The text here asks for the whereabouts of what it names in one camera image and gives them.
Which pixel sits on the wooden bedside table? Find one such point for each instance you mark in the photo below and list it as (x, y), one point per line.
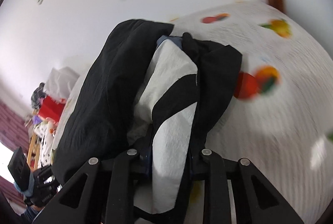
(33, 154)

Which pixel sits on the grey plaid cloth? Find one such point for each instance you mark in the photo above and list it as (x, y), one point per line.
(38, 96)

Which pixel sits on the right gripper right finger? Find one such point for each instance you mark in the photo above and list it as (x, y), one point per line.
(235, 185)

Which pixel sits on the black white blue jacket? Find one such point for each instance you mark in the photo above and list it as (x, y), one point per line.
(147, 85)

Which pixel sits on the fruit print bed sheet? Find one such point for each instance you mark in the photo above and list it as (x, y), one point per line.
(280, 114)

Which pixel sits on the red paper shopping bag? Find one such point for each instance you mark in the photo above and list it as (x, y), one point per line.
(51, 110)

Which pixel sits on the white Miniso plastic bag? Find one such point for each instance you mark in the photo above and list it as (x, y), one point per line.
(60, 83)

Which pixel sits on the dark red curtain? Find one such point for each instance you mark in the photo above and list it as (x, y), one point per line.
(13, 135)

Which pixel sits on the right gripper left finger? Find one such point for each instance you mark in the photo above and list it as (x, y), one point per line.
(99, 192)

